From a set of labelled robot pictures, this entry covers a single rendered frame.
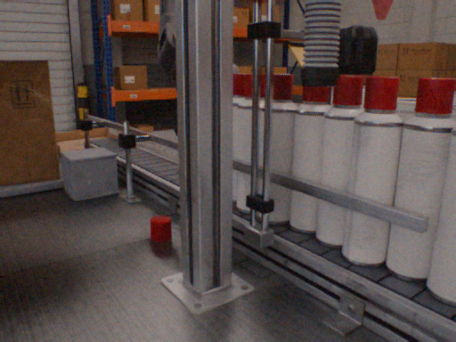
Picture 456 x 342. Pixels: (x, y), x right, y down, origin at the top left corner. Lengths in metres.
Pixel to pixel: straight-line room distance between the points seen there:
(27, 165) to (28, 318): 0.51
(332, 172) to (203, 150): 0.15
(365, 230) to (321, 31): 0.21
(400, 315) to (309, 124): 0.24
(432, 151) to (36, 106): 0.77
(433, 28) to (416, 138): 5.27
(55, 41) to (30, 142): 3.84
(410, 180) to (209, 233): 0.22
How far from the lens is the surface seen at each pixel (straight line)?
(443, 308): 0.41
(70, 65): 4.72
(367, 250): 0.44
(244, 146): 0.55
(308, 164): 0.49
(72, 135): 1.60
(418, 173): 0.40
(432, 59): 3.93
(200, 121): 0.39
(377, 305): 0.43
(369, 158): 0.41
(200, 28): 0.39
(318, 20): 0.34
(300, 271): 0.48
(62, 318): 0.46
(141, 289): 0.49
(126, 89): 4.21
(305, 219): 0.51
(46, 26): 4.73
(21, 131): 0.92
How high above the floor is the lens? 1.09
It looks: 15 degrees down
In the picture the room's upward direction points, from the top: straight up
